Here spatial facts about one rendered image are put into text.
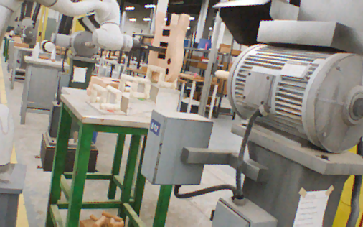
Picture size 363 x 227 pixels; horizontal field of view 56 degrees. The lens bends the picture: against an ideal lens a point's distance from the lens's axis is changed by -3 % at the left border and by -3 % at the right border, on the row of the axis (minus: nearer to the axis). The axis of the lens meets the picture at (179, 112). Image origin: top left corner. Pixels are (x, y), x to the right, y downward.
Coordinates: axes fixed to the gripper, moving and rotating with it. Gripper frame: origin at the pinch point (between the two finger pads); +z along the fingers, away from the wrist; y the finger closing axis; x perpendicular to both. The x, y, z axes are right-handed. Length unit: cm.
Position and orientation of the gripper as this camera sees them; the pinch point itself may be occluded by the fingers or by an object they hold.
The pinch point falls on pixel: (162, 50)
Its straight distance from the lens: 209.4
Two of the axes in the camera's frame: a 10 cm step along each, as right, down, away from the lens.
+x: 1.9, -9.7, -1.5
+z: 8.5, 0.8, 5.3
